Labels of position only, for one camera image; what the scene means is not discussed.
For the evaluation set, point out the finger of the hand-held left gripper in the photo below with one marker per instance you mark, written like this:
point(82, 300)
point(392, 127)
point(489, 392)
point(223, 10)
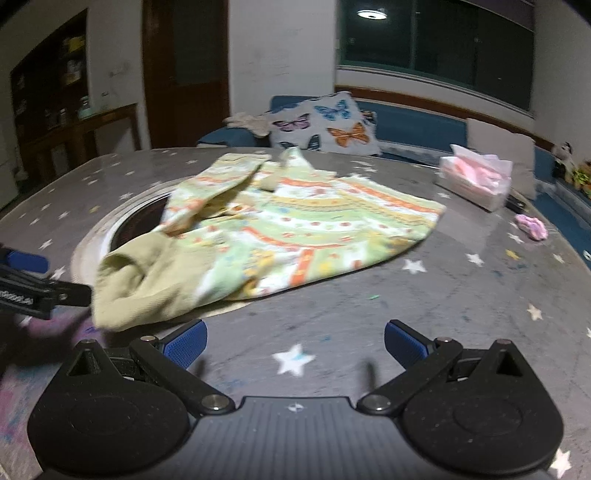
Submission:
point(44, 293)
point(28, 263)

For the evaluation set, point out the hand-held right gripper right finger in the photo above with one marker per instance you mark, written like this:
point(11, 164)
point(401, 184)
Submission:
point(404, 344)

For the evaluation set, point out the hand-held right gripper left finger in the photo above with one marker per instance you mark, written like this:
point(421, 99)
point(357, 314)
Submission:
point(187, 345)

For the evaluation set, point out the green patterned child's garment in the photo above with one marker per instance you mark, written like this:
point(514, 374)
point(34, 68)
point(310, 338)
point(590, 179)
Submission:
point(295, 230)

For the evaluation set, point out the grey star printed tablecloth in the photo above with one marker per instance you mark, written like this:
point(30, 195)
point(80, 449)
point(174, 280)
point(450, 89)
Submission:
point(360, 314)

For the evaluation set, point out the round table heater inset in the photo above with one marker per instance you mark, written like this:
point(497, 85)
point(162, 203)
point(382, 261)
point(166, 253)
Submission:
point(99, 240)

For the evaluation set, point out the wooden side table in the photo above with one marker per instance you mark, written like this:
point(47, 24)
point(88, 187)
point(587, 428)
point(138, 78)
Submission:
point(101, 129)

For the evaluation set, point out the small pink crumpled item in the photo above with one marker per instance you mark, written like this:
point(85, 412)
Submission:
point(532, 227)

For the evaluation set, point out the pink tissue pack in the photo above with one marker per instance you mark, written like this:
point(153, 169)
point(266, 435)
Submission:
point(473, 177)

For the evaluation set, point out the black remote control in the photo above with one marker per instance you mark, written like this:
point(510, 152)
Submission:
point(516, 202)

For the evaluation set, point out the dark wooden shelf cabinet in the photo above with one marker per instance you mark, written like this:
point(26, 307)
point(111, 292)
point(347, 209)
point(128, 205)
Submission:
point(51, 78)

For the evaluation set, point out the blue sofa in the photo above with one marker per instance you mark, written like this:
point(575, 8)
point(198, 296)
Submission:
point(415, 127)

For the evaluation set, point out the beige cushion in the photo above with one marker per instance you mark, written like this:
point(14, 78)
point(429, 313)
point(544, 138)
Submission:
point(501, 147)

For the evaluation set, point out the cream cloth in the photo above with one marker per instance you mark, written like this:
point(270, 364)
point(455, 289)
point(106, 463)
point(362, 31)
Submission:
point(249, 122)

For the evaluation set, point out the butterfly print pillow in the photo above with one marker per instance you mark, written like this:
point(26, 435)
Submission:
point(323, 124)

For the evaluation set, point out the stuffed toy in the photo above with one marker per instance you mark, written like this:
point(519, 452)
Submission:
point(572, 164)

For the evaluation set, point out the brown wooden door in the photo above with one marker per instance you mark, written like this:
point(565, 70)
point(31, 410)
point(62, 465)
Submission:
point(189, 74)

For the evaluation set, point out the dark green framed window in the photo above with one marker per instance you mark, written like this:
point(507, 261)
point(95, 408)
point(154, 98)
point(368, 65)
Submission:
point(438, 41)

